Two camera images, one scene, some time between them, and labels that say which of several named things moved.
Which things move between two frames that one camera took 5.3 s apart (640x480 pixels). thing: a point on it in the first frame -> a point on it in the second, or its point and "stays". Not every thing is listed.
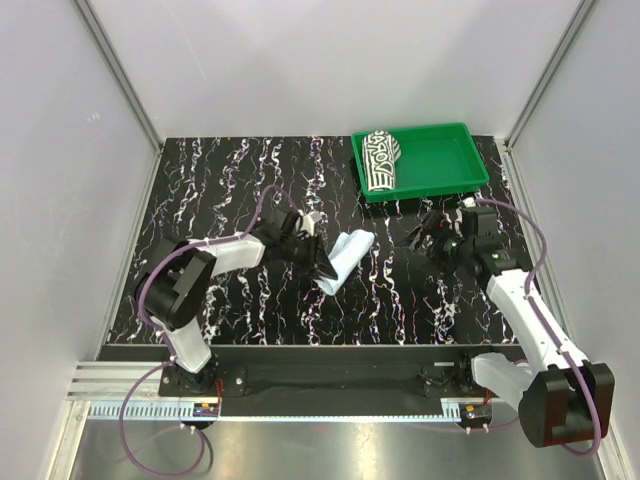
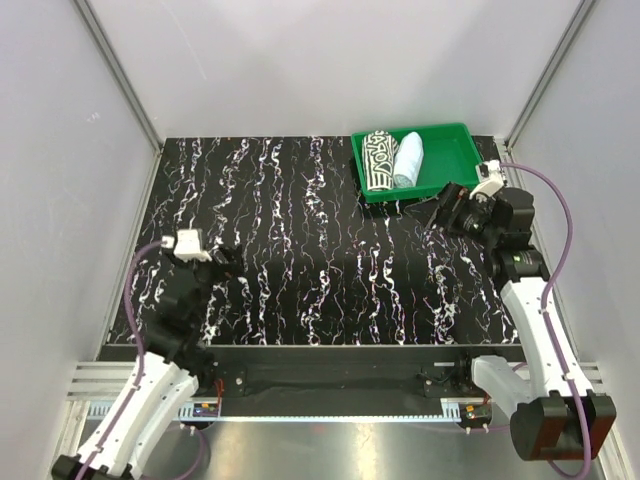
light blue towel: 345,252 -> 408,161
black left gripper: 316,259 -> 234,265
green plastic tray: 435,160 stays
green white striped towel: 380,151 stays
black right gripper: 425,227 -> 453,202
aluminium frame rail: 93,381 stays
